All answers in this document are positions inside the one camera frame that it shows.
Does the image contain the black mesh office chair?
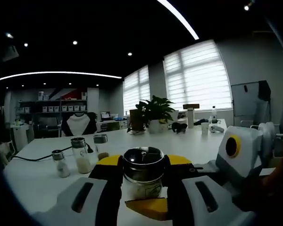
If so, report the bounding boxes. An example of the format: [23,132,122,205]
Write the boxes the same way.
[37,117,60,138]

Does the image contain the grey metal shelf unit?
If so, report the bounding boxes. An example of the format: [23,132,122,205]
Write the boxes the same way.
[16,90,88,114]

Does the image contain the wide window white blinds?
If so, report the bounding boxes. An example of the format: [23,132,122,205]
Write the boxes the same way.
[163,39,233,111]

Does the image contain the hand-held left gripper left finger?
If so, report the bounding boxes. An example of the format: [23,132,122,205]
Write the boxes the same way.
[32,154,124,226]

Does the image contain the narrow window white blinds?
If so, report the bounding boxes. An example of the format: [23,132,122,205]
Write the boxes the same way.
[122,65,150,116]

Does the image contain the whiteboard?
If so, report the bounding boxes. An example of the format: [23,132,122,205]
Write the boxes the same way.
[230,81,272,118]

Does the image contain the tall seasoning bottle white grains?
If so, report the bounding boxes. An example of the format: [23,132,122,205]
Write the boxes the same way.
[70,137,93,175]

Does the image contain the group of round ceiling spotlights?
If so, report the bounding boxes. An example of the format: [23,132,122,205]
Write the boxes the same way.
[4,3,250,88]

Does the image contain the curved ceiling light strip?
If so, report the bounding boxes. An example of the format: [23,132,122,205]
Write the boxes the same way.
[0,71,123,81]
[156,0,200,40]

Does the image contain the row of white storage bins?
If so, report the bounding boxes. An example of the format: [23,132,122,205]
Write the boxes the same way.
[20,105,87,113]

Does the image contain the person's right hand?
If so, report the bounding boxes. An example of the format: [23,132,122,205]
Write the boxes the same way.
[258,165,283,206]

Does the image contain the brown cardboard box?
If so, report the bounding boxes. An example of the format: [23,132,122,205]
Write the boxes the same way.
[129,109,147,131]

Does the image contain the small glass seasoning bottle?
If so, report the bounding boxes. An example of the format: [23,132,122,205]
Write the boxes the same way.
[122,147,166,201]
[51,149,71,178]

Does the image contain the tall seasoning bottle brown grains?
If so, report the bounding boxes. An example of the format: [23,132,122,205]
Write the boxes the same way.
[93,134,110,161]

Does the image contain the white handheld controller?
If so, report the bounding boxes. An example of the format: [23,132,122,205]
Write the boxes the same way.
[209,124,225,133]

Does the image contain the black power cable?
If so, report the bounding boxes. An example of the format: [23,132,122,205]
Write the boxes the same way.
[13,142,94,162]

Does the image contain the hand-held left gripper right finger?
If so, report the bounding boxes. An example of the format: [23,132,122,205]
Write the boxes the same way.
[163,154,257,226]

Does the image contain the black cloth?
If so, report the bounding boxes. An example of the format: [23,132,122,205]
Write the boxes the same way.
[258,80,272,101]

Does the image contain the white tumbler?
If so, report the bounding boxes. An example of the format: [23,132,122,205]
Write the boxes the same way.
[187,107,195,129]

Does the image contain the ceiling air conditioner unit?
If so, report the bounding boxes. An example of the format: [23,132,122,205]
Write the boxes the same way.
[2,44,20,62]

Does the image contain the green plant in white pot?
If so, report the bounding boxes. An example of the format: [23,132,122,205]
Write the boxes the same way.
[126,95,177,134]

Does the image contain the dark grey device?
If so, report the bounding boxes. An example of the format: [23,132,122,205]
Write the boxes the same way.
[171,122,188,134]

